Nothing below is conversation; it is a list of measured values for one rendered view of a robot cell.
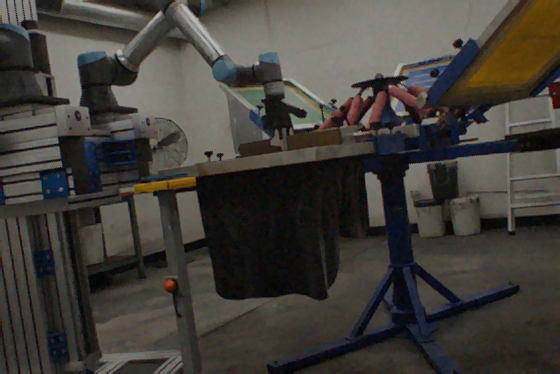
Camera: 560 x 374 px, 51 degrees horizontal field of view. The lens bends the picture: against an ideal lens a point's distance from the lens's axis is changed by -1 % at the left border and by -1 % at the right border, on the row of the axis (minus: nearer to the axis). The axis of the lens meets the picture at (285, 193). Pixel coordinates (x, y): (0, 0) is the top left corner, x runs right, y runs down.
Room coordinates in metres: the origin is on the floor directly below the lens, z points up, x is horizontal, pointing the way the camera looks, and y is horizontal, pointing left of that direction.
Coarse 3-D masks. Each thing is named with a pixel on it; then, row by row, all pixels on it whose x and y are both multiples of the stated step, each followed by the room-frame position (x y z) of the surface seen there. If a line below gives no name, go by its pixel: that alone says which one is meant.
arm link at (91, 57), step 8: (80, 56) 2.28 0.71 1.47; (88, 56) 2.27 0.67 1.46; (96, 56) 2.28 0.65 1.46; (104, 56) 2.31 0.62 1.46; (80, 64) 2.28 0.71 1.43; (88, 64) 2.27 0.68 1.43; (96, 64) 2.28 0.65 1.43; (104, 64) 2.31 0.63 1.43; (112, 64) 2.35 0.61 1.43; (80, 72) 2.29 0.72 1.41; (88, 72) 2.27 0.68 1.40; (96, 72) 2.28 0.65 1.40; (104, 72) 2.30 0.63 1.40; (112, 72) 2.35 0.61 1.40; (80, 80) 2.30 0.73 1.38; (88, 80) 2.27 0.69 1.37; (96, 80) 2.28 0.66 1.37; (104, 80) 2.30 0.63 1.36; (112, 80) 2.37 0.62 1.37
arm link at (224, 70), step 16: (160, 0) 2.13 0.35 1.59; (176, 0) 2.11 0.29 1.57; (176, 16) 2.11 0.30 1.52; (192, 16) 2.11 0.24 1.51; (192, 32) 2.08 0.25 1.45; (208, 32) 2.10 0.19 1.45; (208, 48) 2.06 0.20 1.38; (208, 64) 2.08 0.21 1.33; (224, 64) 2.01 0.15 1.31; (240, 64) 2.10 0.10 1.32; (224, 80) 2.02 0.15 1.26; (240, 80) 2.09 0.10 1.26
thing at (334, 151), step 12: (348, 144) 1.89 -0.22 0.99; (360, 144) 1.98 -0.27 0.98; (372, 144) 2.07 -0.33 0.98; (252, 156) 1.78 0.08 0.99; (264, 156) 1.76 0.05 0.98; (276, 156) 1.74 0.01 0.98; (288, 156) 1.72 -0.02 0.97; (300, 156) 1.70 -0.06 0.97; (312, 156) 1.68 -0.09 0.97; (324, 156) 1.73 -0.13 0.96; (336, 156) 1.80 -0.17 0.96; (180, 168) 1.92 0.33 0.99; (192, 168) 1.89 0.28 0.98; (204, 168) 1.87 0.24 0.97; (216, 168) 1.85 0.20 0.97; (228, 168) 1.82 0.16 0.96; (240, 168) 1.80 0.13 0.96; (252, 168) 1.78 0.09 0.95
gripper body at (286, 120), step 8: (272, 96) 2.10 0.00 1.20; (280, 96) 2.11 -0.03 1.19; (264, 104) 2.15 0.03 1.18; (272, 104) 2.13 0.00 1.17; (272, 112) 2.13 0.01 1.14; (280, 112) 2.10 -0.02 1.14; (264, 120) 2.14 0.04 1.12; (272, 120) 2.12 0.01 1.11; (280, 120) 2.09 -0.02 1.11; (288, 120) 2.13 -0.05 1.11; (264, 128) 2.13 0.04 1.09; (272, 128) 2.11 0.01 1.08
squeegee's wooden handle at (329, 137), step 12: (312, 132) 2.06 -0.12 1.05; (324, 132) 2.03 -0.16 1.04; (336, 132) 2.01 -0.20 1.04; (240, 144) 2.21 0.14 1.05; (252, 144) 2.18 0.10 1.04; (264, 144) 2.16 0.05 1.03; (288, 144) 2.11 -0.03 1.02; (300, 144) 2.08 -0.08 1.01; (312, 144) 2.06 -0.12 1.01; (324, 144) 2.04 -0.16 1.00; (336, 144) 2.02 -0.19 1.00; (240, 156) 2.21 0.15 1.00
